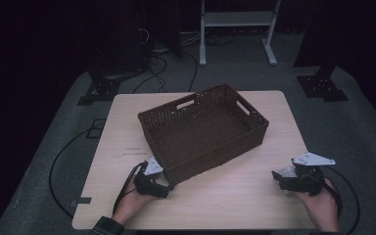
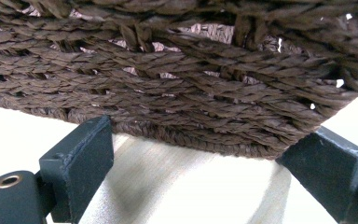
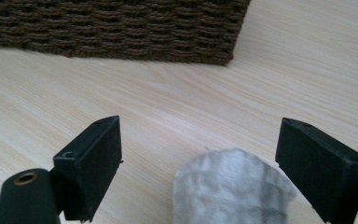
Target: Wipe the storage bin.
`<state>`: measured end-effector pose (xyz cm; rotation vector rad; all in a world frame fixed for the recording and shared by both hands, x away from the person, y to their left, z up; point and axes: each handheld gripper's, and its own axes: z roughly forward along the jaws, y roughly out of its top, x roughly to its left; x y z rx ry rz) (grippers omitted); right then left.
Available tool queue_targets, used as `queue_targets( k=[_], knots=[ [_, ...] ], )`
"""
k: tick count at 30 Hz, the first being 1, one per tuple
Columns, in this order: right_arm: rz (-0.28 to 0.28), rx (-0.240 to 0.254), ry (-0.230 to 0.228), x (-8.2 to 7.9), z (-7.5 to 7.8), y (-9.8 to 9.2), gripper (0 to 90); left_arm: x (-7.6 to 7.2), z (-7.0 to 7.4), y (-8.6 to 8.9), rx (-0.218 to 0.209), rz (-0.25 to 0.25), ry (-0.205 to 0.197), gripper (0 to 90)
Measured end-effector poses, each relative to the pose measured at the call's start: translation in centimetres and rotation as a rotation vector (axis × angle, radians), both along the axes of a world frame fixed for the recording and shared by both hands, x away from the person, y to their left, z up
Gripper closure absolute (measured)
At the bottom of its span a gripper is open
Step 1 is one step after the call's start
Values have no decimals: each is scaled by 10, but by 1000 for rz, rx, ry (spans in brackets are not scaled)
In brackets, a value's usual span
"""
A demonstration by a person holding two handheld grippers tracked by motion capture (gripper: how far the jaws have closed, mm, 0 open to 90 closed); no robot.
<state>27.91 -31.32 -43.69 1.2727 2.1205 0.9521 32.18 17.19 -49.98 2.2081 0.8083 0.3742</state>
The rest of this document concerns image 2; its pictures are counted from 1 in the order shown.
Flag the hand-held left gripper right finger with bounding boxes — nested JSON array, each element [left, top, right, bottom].
[[275, 125, 358, 224]]

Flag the brown woven basket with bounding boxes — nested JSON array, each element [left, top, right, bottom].
[[0, 0, 358, 161]]

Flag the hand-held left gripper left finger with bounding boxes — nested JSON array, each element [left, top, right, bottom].
[[38, 115, 115, 224]]

